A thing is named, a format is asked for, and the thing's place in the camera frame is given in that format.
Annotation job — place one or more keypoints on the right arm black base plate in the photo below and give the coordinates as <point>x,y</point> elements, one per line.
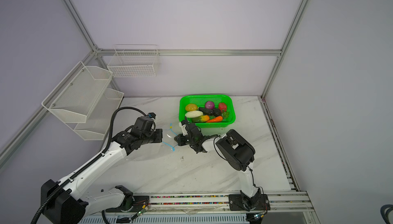
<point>241,202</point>

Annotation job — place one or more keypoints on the yellow toy lemon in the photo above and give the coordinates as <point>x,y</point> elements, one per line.
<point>191,107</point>

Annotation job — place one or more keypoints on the white mesh lower shelf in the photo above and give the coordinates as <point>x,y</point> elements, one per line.
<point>98,122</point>

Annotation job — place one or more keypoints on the clear zip bag blue zipper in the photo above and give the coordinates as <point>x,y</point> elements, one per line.
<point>156,150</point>

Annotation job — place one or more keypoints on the aluminium front rail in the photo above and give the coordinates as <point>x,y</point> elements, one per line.
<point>190,203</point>

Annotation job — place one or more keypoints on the white mesh shelf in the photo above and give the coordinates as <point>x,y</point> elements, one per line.
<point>74,99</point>
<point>98,122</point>

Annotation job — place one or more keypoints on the white wire wall basket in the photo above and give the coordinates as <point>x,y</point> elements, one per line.
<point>134,60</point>

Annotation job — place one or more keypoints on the green toy leafy vegetable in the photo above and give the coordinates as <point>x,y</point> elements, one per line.
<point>225,115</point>

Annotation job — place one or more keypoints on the white toy radish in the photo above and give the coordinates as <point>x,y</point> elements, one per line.
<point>193,114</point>

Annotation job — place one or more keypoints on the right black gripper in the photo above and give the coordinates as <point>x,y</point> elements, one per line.
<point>180,141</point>

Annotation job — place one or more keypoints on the white mesh upper shelf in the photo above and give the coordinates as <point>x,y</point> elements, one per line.
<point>74,99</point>

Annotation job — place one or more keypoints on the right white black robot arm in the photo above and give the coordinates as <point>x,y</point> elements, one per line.
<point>232,148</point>

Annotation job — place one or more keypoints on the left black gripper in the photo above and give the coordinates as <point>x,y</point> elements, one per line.
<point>158,132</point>

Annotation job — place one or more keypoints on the red toy pepper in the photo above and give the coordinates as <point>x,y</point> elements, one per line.
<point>222,107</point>

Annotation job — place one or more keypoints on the purple toy onion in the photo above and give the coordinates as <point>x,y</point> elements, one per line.
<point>209,105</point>

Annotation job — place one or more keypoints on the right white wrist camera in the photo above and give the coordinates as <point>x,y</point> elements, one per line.
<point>183,129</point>

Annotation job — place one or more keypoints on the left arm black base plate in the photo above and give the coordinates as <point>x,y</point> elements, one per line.
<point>131,204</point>

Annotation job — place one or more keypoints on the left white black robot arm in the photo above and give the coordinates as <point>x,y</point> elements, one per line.
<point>67,201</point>

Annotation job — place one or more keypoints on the green plastic basket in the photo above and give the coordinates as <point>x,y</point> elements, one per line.
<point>200,101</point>

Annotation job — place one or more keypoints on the orange toy carrot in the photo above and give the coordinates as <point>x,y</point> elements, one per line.
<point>213,119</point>

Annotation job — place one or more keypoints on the yellow green toy corn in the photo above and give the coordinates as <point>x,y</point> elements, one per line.
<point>201,119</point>

